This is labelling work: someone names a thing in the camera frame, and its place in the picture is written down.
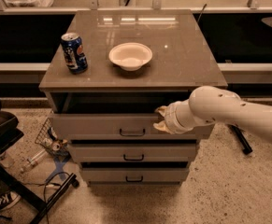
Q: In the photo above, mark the grey three-drawer cabinet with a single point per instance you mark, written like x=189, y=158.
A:
x=181, y=61

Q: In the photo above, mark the grey drawer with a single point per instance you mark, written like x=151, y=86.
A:
x=134, y=175
x=132, y=152
x=117, y=127

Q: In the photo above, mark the white paper bowl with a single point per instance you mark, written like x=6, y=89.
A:
x=130, y=56

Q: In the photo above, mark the grey middle drawer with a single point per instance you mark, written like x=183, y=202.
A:
x=132, y=152

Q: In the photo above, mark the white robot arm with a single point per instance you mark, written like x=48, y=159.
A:
x=208, y=105

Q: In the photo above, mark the grey bottom drawer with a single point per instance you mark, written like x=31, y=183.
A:
x=134, y=175

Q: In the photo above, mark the black chair with legs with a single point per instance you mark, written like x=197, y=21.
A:
x=9, y=135

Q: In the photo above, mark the grey top drawer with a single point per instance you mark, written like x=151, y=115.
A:
x=117, y=127

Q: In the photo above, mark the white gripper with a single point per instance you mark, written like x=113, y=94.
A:
x=172, y=118

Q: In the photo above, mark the blue pepsi soda can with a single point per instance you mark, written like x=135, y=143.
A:
x=74, y=56

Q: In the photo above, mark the wire mesh basket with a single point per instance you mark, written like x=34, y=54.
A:
x=49, y=140

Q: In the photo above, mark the black and white sneaker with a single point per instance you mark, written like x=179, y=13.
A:
x=8, y=199

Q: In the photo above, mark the black metal stand base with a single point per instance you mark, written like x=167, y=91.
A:
x=246, y=148

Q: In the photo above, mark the clear plastic bottle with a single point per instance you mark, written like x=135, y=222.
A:
x=34, y=161

